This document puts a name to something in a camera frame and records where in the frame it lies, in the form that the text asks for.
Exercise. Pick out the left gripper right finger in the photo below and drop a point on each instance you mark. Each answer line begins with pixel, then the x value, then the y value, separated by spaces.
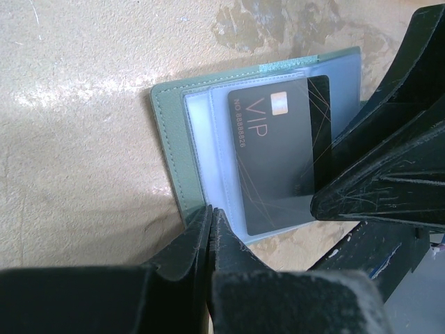
pixel 248 296

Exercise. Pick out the sage green card holder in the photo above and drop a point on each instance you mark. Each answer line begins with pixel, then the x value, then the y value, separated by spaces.
pixel 194 123

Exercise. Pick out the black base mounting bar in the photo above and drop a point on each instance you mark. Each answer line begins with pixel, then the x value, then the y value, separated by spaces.
pixel 384 252

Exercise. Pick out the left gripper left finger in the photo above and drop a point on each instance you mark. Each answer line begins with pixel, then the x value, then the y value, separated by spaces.
pixel 166 294

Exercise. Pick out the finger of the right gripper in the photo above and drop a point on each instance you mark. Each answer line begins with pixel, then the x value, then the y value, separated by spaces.
pixel 388 164

